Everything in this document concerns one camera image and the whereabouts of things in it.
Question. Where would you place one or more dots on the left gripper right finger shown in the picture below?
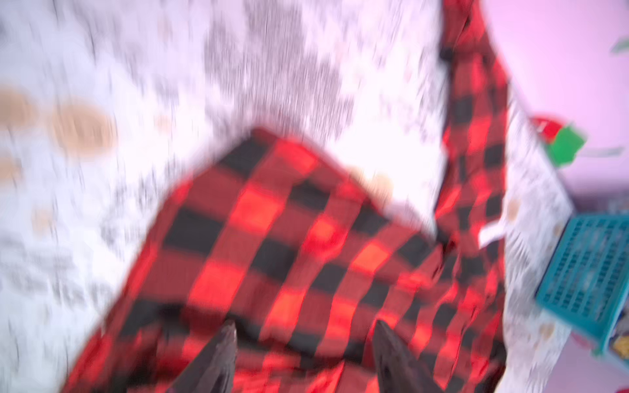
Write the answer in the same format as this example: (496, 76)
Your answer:
(397, 369)

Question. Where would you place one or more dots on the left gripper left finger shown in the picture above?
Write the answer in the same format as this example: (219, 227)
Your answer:
(213, 370)

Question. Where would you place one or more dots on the red black plaid shirt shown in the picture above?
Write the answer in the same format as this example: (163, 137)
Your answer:
(288, 246)

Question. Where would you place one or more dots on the teal plastic basket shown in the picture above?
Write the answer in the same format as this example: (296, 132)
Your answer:
(586, 282)

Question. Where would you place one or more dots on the yellow plaid shirt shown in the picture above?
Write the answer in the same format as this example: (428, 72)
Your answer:
(619, 345)

